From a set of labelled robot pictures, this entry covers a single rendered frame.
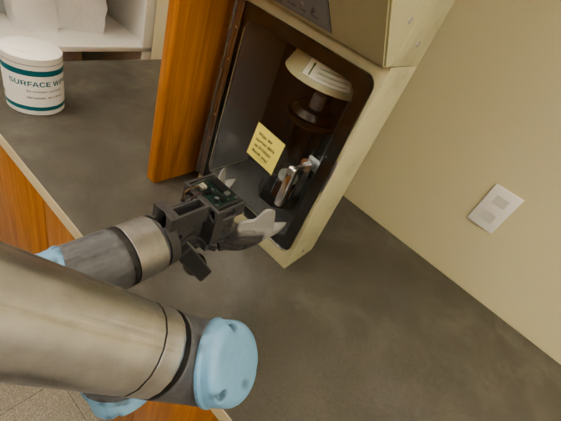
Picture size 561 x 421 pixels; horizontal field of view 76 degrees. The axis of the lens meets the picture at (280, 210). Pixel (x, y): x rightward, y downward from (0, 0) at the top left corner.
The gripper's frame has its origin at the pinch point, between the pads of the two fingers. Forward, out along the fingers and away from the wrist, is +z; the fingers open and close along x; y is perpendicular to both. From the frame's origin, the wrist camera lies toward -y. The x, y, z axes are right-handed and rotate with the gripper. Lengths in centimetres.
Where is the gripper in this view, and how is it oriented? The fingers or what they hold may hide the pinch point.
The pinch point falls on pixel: (256, 205)
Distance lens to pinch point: 61.0
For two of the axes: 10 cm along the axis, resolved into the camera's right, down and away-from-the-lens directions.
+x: -7.1, -6.1, 3.5
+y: 3.2, -7.3, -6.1
